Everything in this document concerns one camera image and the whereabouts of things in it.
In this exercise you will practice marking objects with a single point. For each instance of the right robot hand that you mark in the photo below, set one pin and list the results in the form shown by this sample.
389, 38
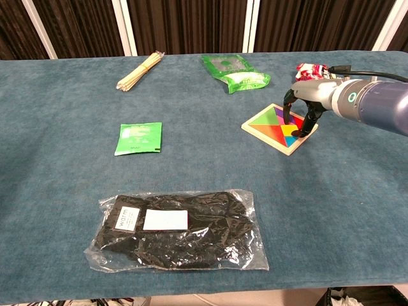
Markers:
315, 90

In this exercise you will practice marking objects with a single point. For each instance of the yellow square tangram piece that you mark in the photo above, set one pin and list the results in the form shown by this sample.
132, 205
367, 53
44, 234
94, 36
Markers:
289, 130

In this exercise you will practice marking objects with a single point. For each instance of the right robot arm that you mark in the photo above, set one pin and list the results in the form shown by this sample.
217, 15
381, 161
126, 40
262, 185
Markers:
376, 102

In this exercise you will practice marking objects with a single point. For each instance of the red triangle tangram piece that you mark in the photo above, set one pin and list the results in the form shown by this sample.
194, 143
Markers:
298, 121

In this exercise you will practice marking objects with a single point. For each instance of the purple tangram piece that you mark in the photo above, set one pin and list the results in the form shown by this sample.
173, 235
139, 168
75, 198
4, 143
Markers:
280, 115

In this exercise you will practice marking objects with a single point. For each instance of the green triangle tangram piece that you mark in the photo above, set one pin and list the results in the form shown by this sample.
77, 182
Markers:
267, 118

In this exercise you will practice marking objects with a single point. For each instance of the blue triangle tangram piece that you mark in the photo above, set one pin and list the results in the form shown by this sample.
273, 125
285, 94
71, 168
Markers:
290, 140

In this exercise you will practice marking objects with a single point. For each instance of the orange triangle tangram piece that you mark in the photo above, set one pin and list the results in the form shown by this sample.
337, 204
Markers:
272, 132

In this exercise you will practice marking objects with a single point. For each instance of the colourful tangram puzzle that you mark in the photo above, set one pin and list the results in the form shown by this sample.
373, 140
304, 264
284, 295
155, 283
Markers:
261, 135

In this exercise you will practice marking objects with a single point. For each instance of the red spouted snack pouch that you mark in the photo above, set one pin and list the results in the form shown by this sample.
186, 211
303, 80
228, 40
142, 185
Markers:
307, 71

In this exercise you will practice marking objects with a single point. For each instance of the black pleated curtain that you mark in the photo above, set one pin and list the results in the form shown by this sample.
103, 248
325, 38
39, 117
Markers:
401, 41
318, 25
188, 25
79, 28
16, 28

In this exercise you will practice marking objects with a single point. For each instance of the large green snack pouch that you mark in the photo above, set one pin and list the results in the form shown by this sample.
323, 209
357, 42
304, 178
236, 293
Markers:
242, 79

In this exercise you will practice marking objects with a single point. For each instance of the wooden chopsticks bundle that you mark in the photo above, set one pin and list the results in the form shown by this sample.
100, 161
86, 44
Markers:
140, 71

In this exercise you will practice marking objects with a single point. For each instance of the small green sachet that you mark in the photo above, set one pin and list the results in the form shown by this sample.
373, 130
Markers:
138, 138

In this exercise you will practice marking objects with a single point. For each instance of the black garment in plastic bag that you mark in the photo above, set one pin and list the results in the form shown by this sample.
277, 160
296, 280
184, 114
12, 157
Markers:
191, 245

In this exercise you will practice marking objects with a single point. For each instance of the black storage bin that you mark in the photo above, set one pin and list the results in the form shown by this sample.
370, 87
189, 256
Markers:
382, 296

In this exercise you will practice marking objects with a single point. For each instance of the teal table cloth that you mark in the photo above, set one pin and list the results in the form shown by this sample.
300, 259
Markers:
63, 191

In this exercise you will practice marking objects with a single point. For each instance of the white partition post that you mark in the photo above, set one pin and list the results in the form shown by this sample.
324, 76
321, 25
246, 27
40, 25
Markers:
40, 30
125, 28
391, 25
252, 25

